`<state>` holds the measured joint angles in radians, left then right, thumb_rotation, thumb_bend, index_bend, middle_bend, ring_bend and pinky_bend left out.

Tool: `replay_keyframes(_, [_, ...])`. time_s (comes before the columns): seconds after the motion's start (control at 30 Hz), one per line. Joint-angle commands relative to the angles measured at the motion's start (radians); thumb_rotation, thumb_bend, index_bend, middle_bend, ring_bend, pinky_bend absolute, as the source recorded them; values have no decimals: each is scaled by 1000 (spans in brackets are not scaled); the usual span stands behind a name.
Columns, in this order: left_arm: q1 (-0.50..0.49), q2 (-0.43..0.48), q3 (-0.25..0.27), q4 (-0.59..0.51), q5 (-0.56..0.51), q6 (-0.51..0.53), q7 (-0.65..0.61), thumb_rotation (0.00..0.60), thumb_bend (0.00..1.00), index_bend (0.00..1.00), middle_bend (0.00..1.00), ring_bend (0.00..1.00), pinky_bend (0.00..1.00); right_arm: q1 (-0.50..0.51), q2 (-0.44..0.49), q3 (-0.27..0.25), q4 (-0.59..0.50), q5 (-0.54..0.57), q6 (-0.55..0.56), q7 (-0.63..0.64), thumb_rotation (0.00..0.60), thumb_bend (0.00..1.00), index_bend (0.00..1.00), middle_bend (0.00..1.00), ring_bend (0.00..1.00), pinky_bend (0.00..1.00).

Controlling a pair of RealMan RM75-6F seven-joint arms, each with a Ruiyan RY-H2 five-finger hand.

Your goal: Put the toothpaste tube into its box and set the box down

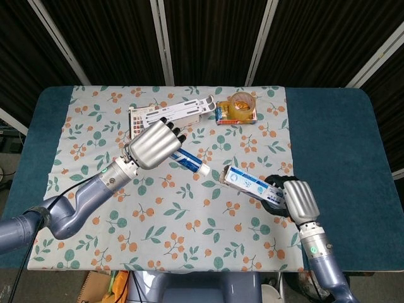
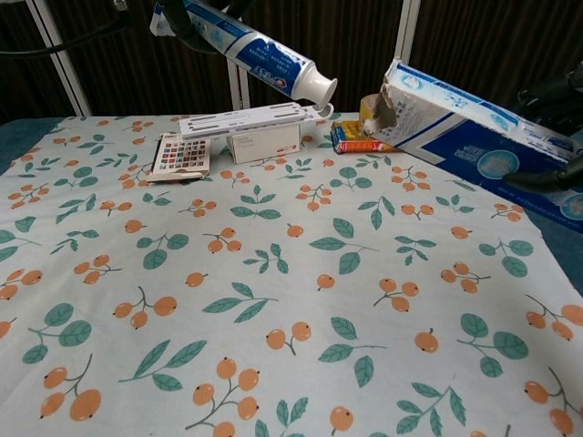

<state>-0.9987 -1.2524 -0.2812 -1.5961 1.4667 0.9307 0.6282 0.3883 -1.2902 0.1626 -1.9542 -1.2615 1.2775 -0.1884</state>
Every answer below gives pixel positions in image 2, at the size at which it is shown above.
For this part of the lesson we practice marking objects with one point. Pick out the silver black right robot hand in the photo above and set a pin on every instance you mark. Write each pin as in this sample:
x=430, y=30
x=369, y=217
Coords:
x=555, y=100

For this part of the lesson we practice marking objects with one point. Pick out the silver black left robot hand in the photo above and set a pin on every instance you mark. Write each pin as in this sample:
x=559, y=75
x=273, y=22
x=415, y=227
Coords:
x=178, y=20

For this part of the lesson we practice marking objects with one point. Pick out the blue white toothpaste tube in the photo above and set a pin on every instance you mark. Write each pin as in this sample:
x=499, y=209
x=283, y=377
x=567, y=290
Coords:
x=255, y=50

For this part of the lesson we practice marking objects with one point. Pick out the blue white toothpaste box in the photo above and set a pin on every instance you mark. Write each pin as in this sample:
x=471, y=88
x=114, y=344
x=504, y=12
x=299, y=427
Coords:
x=455, y=150

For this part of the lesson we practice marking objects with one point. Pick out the small white cardboard box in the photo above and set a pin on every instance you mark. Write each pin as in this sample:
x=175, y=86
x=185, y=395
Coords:
x=264, y=145

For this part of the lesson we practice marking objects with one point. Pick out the colourful flat small box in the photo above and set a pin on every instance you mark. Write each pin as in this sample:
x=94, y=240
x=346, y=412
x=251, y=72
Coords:
x=355, y=145

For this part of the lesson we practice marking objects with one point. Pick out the white plastic folding stand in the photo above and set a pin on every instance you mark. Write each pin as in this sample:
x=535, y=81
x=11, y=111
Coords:
x=237, y=120

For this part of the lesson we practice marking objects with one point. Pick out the card with colourful squares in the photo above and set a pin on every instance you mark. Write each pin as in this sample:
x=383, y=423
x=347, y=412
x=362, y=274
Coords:
x=182, y=155

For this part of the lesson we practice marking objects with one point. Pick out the yellow packing tape roll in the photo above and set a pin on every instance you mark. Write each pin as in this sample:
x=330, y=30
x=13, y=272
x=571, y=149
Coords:
x=368, y=107

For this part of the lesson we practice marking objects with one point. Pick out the orange fruit print tablecloth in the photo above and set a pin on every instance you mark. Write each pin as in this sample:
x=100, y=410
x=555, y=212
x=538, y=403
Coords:
x=291, y=364

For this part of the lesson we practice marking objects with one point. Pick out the white screen frame post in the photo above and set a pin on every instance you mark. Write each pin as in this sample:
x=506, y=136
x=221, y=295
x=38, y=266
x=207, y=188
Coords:
x=59, y=68
x=238, y=86
x=406, y=32

